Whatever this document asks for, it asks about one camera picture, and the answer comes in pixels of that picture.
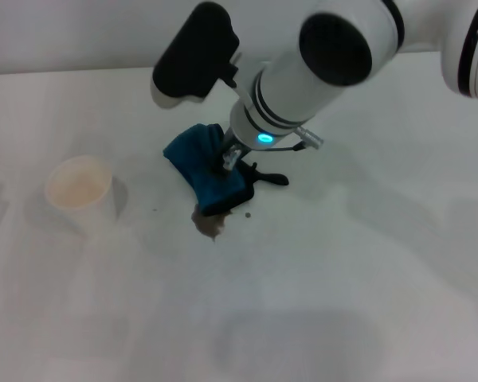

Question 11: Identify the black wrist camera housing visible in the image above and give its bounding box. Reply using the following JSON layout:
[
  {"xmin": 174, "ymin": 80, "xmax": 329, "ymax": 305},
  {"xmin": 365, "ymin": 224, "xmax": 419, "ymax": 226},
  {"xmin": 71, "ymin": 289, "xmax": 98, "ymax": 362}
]
[{"xmin": 150, "ymin": 1, "xmax": 241, "ymax": 110}]

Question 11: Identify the dark brown liquid stain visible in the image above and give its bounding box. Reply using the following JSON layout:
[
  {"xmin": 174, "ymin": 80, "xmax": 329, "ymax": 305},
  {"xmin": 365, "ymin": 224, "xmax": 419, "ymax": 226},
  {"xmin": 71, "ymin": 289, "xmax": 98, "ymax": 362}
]
[{"xmin": 190, "ymin": 210, "xmax": 229, "ymax": 243}]

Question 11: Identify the white paper cup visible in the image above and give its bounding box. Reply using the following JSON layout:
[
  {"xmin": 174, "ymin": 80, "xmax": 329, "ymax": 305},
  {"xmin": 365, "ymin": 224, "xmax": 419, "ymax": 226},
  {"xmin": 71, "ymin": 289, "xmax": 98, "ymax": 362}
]
[{"xmin": 45, "ymin": 155, "xmax": 129, "ymax": 240}]

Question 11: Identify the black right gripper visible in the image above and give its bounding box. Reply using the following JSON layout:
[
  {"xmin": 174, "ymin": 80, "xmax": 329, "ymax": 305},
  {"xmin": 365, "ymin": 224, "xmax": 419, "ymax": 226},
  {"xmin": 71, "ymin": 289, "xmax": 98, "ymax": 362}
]
[{"xmin": 211, "ymin": 127, "xmax": 249, "ymax": 177}]

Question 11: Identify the silver plug with black cable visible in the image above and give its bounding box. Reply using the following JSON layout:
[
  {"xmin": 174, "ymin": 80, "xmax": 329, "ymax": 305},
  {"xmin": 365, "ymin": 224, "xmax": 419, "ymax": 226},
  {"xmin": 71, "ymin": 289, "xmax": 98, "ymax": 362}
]
[{"xmin": 262, "ymin": 126, "xmax": 326, "ymax": 154}]

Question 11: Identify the blue rag with black trim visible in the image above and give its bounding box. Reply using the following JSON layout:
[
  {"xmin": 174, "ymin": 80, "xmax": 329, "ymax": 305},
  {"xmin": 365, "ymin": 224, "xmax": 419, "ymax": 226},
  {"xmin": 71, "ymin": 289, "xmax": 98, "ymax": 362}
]
[{"xmin": 162, "ymin": 123, "xmax": 291, "ymax": 218}]

